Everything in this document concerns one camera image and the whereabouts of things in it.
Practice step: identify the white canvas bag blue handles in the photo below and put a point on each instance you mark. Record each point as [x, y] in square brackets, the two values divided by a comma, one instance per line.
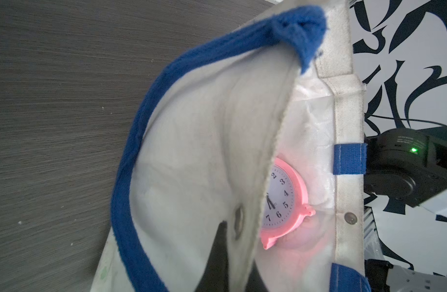
[189, 197]

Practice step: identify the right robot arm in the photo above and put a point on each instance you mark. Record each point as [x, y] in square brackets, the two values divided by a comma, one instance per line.
[410, 168]

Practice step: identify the pink alarm clock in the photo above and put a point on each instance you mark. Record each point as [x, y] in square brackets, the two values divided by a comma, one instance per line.
[286, 203]

